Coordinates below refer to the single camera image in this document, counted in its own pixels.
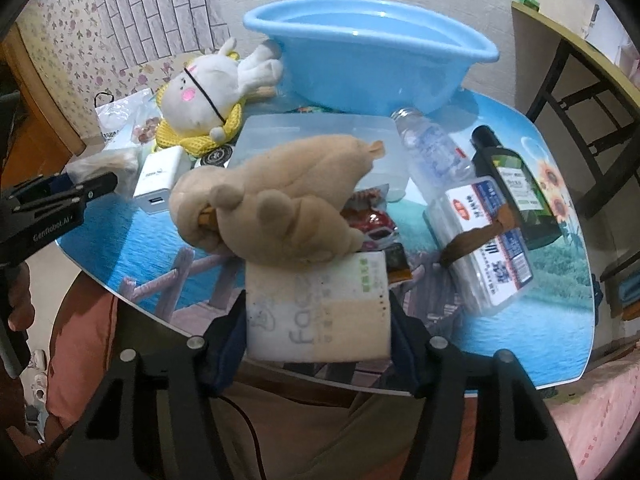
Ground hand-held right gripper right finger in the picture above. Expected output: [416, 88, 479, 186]
[387, 292, 581, 480]

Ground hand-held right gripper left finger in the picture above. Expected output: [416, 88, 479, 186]
[47, 305, 256, 480]

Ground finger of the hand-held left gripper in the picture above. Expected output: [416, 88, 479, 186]
[0, 174, 79, 204]
[14, 171, 119, 211]

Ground white beige tissue pack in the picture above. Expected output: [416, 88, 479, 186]
[244, 250, 393, 363]

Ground red orange snack packet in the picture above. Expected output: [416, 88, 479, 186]
[340, 182, 413, 286]

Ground white rabbit plush toy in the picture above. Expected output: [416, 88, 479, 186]
[161, 37, 285, 142]

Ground tan plush toy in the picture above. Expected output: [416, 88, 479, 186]
[168, 135, 387, 266]

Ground dark green bottle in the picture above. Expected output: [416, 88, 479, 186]
[471, 125, 571, 251]

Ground clear baby bottle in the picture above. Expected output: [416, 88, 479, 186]
[390, 107, 476, 188]

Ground translucent plastic storage box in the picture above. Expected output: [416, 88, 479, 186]
[227, 112, 416, 201]

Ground blue plastic basin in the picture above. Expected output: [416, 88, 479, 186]
[243, 0, 500, 117]

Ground person's left hand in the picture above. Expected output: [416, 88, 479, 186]
[7, 260, 36, 333]

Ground crumpled clear plastic bag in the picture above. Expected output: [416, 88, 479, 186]
[67, 147, 138, 196]

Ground white charger block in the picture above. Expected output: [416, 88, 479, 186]
[132, 147, 193, 216]

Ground white plastic bag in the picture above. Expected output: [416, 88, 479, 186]
[95, 89, 161, 151]

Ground wooden door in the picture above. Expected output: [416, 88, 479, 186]
[0, 25, 86, 161]

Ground person's tan trousers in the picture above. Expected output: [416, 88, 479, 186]
[210, 360, 476, 480]

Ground reddish cloth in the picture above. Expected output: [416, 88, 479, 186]
[47, 272, 123, 443]

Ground black round tin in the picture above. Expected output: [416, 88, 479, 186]
[200, 144, 236, 167]

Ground white slipper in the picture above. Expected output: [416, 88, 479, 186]
[27, 350, 51, 406]

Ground pink cloth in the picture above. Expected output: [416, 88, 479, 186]
[537, 345, 640, 480]

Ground wooden folding side table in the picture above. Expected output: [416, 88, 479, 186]
[511, 1, 640, 221]

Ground thin black cable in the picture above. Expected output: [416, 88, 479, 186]
[215, 395, 266, 480]

